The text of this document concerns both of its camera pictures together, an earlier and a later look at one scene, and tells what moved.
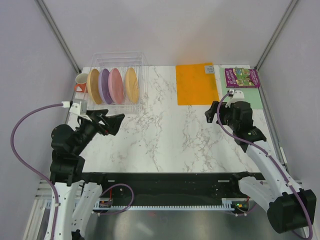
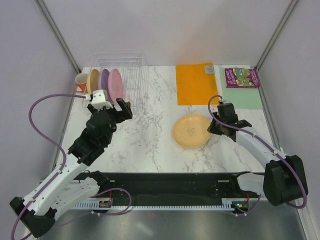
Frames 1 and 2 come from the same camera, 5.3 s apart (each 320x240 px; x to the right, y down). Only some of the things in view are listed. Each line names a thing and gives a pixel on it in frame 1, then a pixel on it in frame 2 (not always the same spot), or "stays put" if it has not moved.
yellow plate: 131,85 to 191,130
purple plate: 103,83 stays put
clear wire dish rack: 118,82 stays put
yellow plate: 93,81 stays put
